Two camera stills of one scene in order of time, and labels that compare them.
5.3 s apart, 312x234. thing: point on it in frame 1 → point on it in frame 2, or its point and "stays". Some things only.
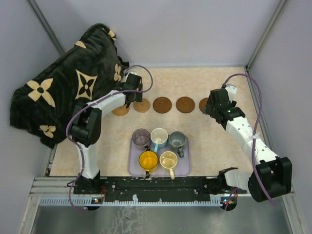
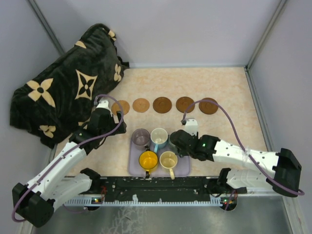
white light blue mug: [159, 137] stays
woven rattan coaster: [121, 110] stays
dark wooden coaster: [185, 105] stays
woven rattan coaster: [143, 107] stays
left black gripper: [139, 97] → [114, 125]
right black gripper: [208, 109] → [182, 152]
